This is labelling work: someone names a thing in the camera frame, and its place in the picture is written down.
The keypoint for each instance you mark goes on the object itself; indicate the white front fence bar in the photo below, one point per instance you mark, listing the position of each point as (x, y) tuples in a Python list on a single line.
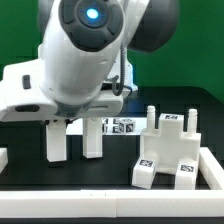
[(111, 203)]

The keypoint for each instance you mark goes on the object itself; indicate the white tagged cube left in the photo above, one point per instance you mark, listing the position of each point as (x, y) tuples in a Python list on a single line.
[(104, 125)]

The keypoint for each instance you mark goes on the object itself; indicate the white tagged cube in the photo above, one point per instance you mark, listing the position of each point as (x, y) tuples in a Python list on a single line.
[(126, 125), (104, 125)]

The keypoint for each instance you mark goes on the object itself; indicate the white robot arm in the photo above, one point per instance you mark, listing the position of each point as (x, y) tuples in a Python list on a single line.
[(82, 40)]

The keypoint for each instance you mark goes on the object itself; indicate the white chair back frame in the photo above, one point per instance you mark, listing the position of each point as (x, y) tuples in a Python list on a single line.
[(61, 145)]

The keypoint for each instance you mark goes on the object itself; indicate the white right fence bar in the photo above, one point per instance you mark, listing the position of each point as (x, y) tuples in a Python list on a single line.
[(211, 170)]

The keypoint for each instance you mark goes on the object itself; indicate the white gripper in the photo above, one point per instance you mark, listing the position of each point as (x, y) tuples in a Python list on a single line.
[(21, 98)]

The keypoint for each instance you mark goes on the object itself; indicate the white chair seat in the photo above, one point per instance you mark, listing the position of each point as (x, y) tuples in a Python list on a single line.
[(168, 144)]

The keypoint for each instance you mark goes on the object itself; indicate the white fence bar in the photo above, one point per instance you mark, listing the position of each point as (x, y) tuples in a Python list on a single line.
[(111, 203), (3, 159), (211, 170)]

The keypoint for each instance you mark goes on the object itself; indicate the white tagged cube right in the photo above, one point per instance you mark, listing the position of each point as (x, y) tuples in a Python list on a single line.
[(126, 125)]

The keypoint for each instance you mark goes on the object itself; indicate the white tagged flat plate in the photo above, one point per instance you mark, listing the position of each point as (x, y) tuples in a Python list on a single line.
[(110, 128)]

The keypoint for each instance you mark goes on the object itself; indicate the white left fence bar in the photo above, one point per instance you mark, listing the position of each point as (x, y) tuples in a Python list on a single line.
[(3, 159)]

